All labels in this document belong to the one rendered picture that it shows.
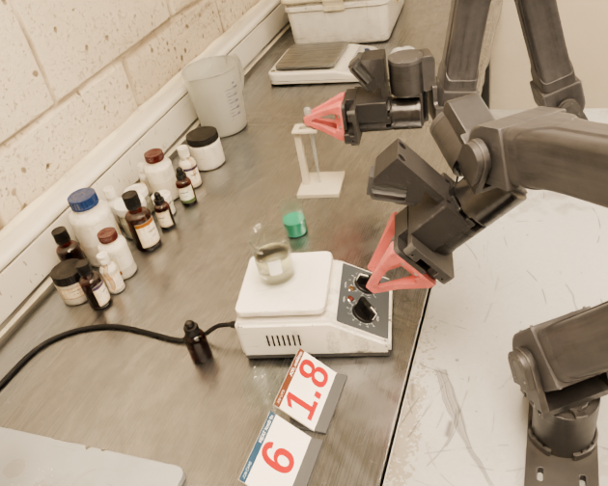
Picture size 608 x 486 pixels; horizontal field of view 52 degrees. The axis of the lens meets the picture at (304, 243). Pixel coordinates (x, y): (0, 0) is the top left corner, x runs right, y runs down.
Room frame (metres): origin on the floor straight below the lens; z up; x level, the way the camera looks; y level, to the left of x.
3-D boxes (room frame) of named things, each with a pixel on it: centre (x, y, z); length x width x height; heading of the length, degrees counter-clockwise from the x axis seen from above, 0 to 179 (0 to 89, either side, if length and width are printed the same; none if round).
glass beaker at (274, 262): (0.66, 0.05, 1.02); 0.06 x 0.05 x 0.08; 30
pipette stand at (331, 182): (1.01, -0.06, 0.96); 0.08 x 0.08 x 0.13; 72
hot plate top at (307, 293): (0.65, 0.03, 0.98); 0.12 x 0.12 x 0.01; 76
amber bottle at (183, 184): (1.05, 0.20, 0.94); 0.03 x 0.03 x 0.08
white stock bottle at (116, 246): (0.86, 0.31, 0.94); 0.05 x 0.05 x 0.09
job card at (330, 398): (0.51, 0.03, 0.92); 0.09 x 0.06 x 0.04; 153
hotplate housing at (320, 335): (0.64, 0.01, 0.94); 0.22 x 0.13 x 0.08; 76
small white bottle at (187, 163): (1.11, 0.19, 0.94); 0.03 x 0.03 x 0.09
